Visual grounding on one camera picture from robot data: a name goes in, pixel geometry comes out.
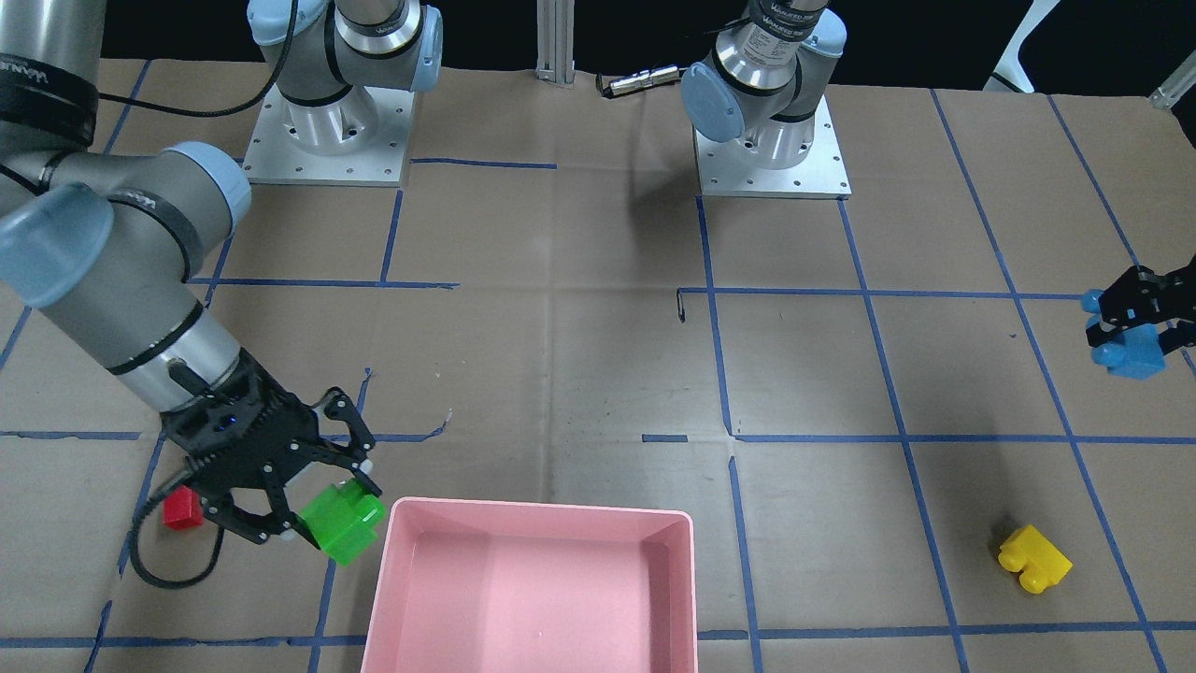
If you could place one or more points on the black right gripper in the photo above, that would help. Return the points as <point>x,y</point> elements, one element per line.
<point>329,418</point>

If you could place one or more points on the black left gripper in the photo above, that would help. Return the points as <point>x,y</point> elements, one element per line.
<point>1142,301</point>

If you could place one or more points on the green toy block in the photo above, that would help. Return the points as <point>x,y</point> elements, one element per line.
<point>343,519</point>

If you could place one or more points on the blue toy block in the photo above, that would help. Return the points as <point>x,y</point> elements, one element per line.
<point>1124,340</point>

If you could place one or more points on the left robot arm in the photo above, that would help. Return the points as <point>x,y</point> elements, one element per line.
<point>772,64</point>

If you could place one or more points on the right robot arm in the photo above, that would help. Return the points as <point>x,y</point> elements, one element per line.
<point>105,246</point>

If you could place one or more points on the pink plastic box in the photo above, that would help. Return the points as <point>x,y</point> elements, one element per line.
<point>487,586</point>

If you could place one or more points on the red toy block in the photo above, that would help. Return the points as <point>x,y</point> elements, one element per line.
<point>182,509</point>

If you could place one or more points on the yellow toy block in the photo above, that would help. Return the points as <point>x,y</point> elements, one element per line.
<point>1037,562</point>

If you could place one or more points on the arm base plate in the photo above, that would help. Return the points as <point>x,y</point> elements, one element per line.
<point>778,159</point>
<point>359,140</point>

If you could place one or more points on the metal cable connector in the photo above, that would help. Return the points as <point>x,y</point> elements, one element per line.
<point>638,82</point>

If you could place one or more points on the aluminium frame post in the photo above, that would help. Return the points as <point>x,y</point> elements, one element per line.
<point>554,35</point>

